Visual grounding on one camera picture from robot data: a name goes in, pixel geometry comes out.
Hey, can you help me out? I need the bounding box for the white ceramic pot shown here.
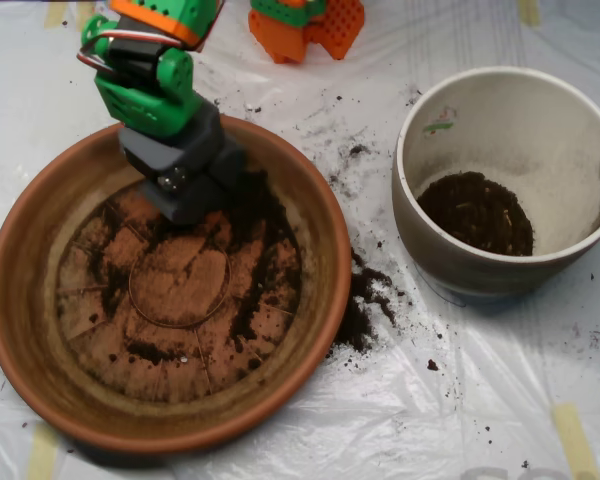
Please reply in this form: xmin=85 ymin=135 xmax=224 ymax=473
xmin=390 ymin=66 xmax=600 ymax=299

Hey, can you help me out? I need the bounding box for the dark forearm servo cable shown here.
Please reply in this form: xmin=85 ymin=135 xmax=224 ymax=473
xmin=197 ymin=0 xmax=226 ymax=51

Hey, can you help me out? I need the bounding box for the orange honeycomb robot base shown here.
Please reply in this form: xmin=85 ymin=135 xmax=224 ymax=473
xmin=307 ymin=0 xmax=366 ymax=61

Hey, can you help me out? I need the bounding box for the dark soil pile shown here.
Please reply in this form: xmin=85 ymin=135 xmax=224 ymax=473
xmin=87 ymin=169 xmax=301 ymax=366

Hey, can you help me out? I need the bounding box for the spilled soil heap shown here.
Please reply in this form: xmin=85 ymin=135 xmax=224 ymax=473
xmin=328 ymin=244 xmax=399 ymax=355

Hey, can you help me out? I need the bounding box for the clear plastic cover sheet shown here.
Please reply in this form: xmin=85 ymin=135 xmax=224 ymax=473
xmin=0 ymin=0 xmax=600 ymax=480

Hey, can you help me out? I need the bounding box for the terracotta plant saucer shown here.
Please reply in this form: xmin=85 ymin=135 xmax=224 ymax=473
xmin=0 ymin=117 xmax=352 ymax=456

